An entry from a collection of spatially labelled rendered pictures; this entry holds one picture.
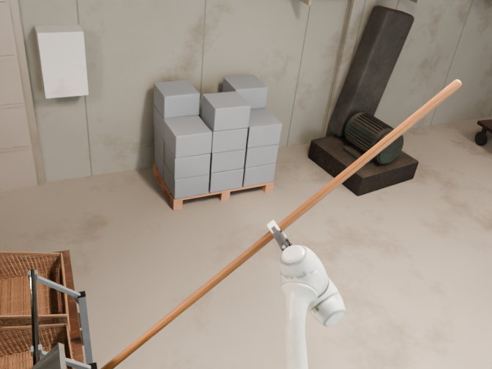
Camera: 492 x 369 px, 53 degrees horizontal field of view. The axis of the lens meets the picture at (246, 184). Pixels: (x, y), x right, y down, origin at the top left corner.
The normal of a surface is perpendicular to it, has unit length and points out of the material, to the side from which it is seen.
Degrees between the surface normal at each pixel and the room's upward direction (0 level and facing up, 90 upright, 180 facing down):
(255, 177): 90
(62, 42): 90
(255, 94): 90
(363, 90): 90
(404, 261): 0
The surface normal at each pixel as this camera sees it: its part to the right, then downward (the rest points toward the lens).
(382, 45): 0.52, 0.51
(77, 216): 0.10, -0.83
